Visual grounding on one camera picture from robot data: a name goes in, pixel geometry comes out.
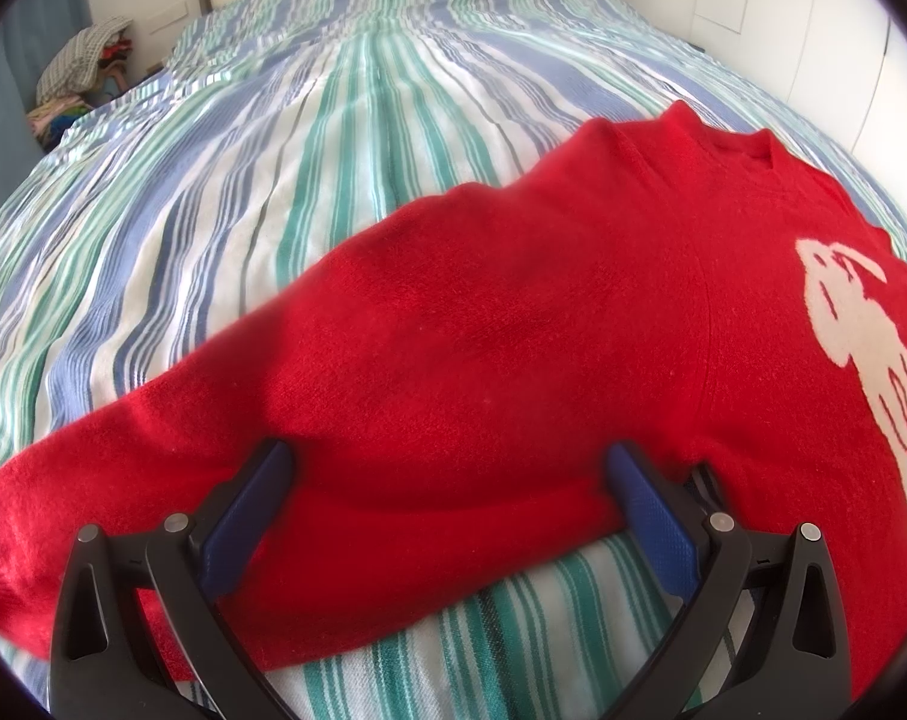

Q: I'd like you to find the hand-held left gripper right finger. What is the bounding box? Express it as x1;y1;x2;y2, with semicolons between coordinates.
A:
605;441;854;720

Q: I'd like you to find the pile of folded clothes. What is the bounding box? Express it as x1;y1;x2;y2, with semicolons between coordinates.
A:
25;15;136;155

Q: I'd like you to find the red knit sweater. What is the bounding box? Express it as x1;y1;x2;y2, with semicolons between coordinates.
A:
0;101;907;706

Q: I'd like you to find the blue curtain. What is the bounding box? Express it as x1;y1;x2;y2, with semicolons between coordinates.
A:
0;0;94;241

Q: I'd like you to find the striped bed sheet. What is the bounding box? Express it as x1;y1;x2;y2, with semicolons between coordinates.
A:
0;0;907;720

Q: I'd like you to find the white wall switch plate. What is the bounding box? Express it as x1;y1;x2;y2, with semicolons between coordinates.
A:
148;4;199;35

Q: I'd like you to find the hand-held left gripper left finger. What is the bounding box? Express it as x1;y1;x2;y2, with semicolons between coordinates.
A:
48;439;297;720

